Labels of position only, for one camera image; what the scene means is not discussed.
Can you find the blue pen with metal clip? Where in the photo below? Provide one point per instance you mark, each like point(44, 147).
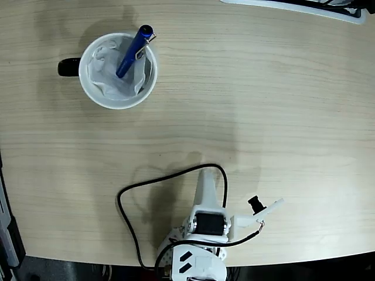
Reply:
point(129, 55)

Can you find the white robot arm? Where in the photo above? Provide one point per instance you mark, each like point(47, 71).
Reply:
point(202, 263)

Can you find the white crumpled tissue paper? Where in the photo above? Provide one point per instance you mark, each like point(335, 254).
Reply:
point(102, 73)

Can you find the grey black equipment case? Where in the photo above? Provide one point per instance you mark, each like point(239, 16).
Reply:
point(6, 228)

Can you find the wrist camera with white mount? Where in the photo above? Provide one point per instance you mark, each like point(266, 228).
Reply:
point(243, 221)

